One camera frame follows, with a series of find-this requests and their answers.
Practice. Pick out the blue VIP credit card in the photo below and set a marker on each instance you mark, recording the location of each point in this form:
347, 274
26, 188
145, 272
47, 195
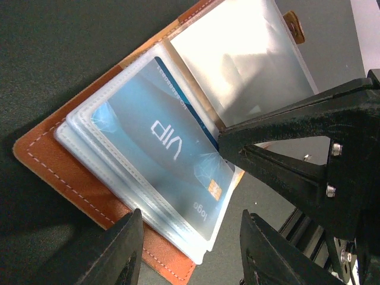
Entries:
149, 123

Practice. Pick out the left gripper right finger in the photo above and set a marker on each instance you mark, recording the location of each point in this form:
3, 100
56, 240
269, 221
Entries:
268, 258

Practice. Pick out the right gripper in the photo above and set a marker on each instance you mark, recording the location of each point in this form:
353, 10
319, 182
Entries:
342, 196

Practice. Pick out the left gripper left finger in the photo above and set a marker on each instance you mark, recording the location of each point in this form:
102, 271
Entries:
113, 258

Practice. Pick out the brown leather card holder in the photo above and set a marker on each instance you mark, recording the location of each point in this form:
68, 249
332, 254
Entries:
233, 60

